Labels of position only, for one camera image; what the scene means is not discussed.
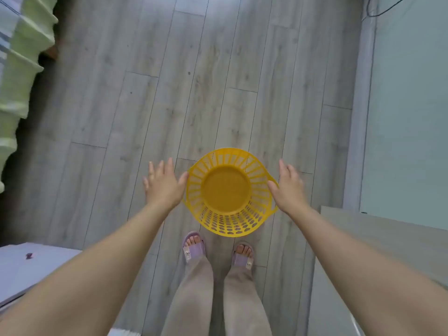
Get grey cabinet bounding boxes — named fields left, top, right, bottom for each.
left=307, top=205, right=448, bottom=336

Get person's left forearm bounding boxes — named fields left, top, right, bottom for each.
left=0, top=203, right=175, bottom=336

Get yellow plastic basket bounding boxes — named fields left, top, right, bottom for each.
left=184, top=147, right=280, bottom=238

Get person's left hand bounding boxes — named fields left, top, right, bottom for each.
left=142, top=158, right=189, bottom=211

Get black cable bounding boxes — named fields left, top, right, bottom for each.
left=365, top=0, right=411, bottom=18

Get light green ruffled bed skirt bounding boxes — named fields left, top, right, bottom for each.
left=0, top=0, right=59, bottom=194

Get purple right slipper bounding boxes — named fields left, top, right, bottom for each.
left=231, top=241, right=255, bottom=271

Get beige trousers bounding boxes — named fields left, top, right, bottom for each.
left=160, top=257, right=273, bottom=336

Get purple left slipper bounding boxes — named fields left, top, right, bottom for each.
left=182, top=231, right=207, bottom=265

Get person's right forearm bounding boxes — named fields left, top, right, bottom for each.
left=288, top=205, right=448, bottom=336

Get purple slipper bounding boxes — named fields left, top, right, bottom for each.
left=231, top=241, right=255, bottom=271
left=182, top=231, right=207, bottom=265

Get person's right hand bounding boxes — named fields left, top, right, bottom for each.
left=267, top=159, right=312, bottom=217

